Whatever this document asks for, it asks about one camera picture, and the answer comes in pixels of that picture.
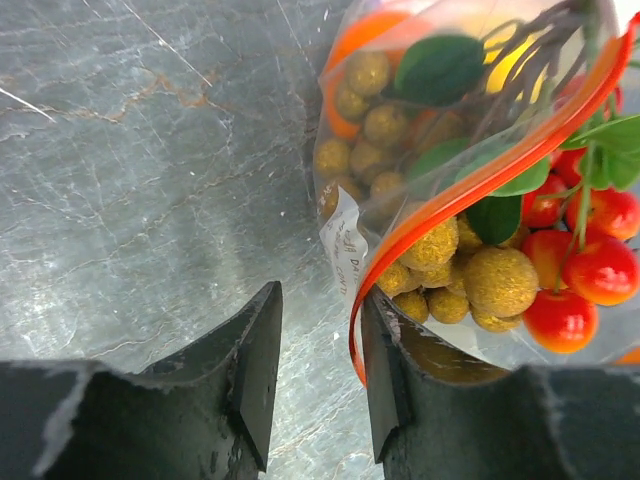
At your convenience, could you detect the red cherry tomatoes sprig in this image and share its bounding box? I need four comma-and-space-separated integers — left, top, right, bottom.
519, 74, 640, 355

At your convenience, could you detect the brown longan bunch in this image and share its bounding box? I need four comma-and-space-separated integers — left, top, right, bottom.
312, 0, 619, 334

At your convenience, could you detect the clear zip top bag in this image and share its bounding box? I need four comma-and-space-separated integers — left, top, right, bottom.
313, 1, 639, 384

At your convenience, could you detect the yellow orange fruit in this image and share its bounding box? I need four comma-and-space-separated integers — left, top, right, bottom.
484, 31, 534, 94

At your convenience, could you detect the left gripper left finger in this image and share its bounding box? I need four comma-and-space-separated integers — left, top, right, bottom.
1, 281, 283, 479

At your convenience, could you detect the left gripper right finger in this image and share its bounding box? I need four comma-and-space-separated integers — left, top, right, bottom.
361, 290, 639, 479

